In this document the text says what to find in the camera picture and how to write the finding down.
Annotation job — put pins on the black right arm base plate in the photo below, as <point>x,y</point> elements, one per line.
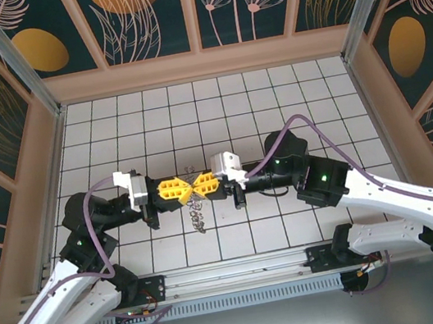
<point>318,259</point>

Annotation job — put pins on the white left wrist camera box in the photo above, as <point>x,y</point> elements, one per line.
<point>138,191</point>

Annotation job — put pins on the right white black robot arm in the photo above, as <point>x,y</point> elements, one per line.
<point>393,199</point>

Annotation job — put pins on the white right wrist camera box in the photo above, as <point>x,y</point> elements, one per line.
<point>223,165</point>

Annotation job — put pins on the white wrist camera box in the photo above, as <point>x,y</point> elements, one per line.
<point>138,191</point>
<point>223,165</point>

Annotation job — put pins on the aluminium mounting rail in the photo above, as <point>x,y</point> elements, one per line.
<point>235,271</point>

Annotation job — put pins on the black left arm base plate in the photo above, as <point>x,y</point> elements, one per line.
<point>154,289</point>

